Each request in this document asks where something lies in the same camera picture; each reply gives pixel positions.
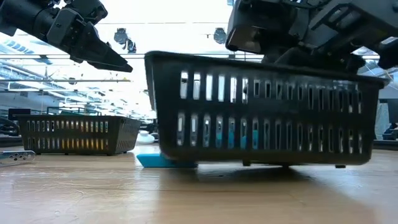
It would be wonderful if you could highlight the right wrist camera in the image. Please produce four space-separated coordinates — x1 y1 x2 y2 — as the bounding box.
225 0 299 55

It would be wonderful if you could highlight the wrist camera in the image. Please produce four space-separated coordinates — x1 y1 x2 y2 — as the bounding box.
225 0 299 55
63 0 109 27

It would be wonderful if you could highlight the black slotted plastic basket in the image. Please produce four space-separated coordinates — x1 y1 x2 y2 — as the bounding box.
14 114 142 156
144 50 389 170

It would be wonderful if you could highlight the dark round ceiling fixture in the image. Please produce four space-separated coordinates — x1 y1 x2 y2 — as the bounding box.
113 27 137 54
213 27 227 44

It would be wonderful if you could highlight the black monitor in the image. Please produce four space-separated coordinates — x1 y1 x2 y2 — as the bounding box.
8 108 32 121

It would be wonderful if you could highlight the blue plastic piece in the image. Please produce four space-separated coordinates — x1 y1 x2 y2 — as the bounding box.
217 126 259 149
136 152 199 169

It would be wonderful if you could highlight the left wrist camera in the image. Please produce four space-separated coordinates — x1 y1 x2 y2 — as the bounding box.
63 0 109 27

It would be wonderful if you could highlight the black chair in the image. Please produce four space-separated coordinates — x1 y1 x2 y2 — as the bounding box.
0 116 19 136

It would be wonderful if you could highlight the yellow green crayon box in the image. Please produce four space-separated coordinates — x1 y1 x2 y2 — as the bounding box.
58 120 109 150

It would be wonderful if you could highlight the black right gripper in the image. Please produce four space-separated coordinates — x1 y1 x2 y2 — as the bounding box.
264 0 374 72

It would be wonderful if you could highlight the white round puck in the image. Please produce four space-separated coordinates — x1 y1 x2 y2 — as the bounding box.
136 129 156 145

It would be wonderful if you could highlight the silver perforated metal bracket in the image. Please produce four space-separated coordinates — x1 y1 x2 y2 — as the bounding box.
0 150 37 167

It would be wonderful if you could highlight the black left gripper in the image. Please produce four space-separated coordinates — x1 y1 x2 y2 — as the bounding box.
46 7 134 73

